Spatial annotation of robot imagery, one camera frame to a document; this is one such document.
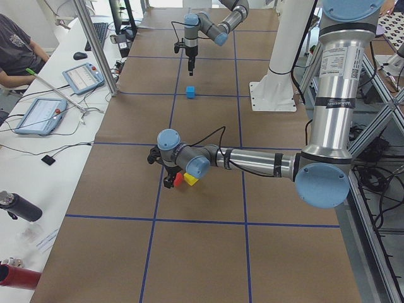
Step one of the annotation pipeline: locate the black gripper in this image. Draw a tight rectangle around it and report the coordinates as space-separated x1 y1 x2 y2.
186 46 198 76
163 164 180 189

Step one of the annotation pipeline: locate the aluminium frame post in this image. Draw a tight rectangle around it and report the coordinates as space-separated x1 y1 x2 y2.
73 0 117 97

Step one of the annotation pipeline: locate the yellow wooden block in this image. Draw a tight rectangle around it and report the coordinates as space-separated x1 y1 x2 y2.
184 172 199 186

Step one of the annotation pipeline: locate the black water bottle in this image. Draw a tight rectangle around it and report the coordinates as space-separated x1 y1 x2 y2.
1 191 42 222

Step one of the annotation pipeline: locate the far teach pendant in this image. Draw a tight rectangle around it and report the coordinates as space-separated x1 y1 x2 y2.
62 62 105 95

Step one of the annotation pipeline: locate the red wooden block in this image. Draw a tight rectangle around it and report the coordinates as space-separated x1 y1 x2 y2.
173 172 184 187

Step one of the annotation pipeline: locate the seated person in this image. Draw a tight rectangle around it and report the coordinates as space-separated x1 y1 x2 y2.
1 15 50 88

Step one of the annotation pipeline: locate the brown paper table cover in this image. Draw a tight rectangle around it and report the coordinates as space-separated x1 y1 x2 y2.
32 8 361 302

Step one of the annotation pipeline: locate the black computer mouse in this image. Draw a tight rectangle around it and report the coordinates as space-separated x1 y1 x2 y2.
73 52 88 61

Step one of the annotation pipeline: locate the red water bottle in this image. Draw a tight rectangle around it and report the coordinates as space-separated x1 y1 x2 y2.
1 264 41 290

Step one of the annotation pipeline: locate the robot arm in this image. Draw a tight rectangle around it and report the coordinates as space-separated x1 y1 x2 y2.
153 1 383 208
174 0 249 76

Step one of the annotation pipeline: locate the blue wooden block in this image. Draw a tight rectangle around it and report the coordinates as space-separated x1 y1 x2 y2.
186 86 196 99

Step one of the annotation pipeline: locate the black keyboard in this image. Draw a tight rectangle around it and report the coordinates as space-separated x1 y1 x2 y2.
93 22 109 50

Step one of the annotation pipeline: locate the teach pendant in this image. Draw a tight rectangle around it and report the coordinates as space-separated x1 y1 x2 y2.
62 62 105 95
14 97 68 136

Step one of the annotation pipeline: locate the near teach pendant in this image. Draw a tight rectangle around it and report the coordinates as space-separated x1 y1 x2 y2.
14 97 68 136

